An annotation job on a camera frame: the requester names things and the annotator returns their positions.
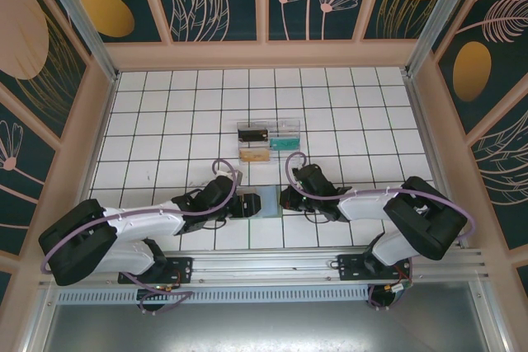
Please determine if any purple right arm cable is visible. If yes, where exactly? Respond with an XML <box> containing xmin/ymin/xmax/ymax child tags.
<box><xmin>285</xmin><ymin>151</ymin><xmax>472</xmax><ymax>312</ymax></box>

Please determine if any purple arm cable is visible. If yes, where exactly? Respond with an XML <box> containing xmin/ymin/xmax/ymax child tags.
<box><xmin>43</xmin><ymin>157</ymin><xmax>241</xmax><ymax>315</ymax></box>
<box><xmin>285</xmin><ymin>151</ymin><xmax>472</xmax><ymax>312</ymax></box>

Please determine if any green circuit board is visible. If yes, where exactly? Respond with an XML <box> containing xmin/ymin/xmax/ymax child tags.
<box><xmin>387</xmin><ymin>279</ymin><xmax>414</xmax><ymax>299</ymax></box>

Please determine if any slotted grey cable duct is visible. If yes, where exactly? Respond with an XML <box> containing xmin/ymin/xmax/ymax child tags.
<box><xmin>55</xmin><ymin>285</ymin><xmax>372</xmax><ymax>304</ymax></box>

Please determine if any aluminium frame post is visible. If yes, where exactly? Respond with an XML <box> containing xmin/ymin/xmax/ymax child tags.
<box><xmin>403</xmin><ymin>0</ymin><xmax>495</xmax><ymax>79</ymax></box>
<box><xmin>32</xmin><ymin>0</ymin><xmax>121</xmax><ymax>83</ymax></box>

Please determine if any gold credit card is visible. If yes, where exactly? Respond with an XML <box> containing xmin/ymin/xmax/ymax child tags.
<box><xmin>239</xmin><ymin>148</ymin><xmax>271</xmax><ymax>162</ymax></box>

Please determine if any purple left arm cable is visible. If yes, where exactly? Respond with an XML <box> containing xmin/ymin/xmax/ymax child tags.
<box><xmin>43</xmin><ymin>157</ymin><xmax>241</xmax><ymax>315</ymax></box>

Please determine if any black credit card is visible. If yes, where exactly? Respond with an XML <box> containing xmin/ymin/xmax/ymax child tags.
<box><xmin>238</xmin><ymin>128</ymin><xmax>270</xmax><ymax>143</ymax></box>

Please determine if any grey metal panel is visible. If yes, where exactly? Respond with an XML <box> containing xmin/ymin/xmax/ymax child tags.
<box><xmin>24</xmin><ymin>301</ymin><xmax>508</xmax><ymax>352</ymax></box>

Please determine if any clear acrylic card holder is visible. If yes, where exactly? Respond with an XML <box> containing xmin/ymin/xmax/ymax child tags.
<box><xmin>236</xmin><ymin>119</ymin><xmax>306</xmax><ymax>166</ymax></box>

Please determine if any teal credit card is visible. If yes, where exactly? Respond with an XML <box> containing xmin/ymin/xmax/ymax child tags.
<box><xmin>270</xmin><ymin>137</ymin><xmax>300</xmax><ymax>152</ymax></box>

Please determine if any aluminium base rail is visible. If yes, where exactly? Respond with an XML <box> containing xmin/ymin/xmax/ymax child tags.
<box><xmin>39</xmin><ymin>246</ymin><xmax>490</xmax><ymax>287</ymax></box>

